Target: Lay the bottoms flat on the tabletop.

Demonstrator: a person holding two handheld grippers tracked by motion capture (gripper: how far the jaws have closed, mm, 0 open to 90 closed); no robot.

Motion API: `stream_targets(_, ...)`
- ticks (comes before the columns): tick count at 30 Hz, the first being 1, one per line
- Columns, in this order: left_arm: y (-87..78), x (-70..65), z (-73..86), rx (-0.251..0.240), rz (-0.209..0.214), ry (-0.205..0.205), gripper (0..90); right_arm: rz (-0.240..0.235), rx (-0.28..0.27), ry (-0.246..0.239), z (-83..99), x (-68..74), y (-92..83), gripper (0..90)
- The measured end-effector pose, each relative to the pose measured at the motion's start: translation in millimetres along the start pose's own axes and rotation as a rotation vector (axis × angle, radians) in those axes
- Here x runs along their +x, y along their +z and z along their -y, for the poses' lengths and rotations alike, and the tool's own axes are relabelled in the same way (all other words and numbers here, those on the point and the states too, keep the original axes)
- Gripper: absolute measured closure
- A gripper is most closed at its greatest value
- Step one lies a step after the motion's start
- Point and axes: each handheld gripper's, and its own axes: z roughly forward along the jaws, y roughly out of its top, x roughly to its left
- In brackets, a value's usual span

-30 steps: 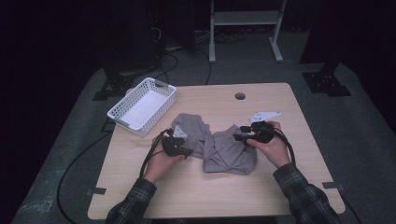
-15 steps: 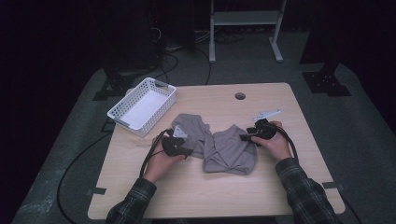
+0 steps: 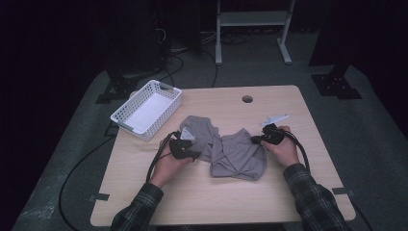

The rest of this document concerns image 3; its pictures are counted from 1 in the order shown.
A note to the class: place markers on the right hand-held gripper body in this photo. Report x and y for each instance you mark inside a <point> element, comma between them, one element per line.
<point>274,134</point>

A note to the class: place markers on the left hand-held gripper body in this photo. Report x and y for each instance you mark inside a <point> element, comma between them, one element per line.
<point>179,150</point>

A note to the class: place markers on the grey pants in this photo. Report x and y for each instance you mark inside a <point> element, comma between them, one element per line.
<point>237,157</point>

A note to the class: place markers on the white perforated plastic basket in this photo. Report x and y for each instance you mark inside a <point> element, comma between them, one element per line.
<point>150,106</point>

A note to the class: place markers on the person's right hand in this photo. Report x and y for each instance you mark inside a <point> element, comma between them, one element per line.
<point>285,150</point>

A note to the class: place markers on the person's left hand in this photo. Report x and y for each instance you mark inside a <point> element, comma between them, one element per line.
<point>165,168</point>

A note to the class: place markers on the black stand base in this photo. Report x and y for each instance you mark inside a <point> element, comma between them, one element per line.
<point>335,85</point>
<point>117,88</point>

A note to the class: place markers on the grey tape strip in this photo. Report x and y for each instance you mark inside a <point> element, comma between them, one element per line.
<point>101,197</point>
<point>341,191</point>

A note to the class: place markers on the white metal stand frame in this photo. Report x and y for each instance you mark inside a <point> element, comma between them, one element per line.
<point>250,18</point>

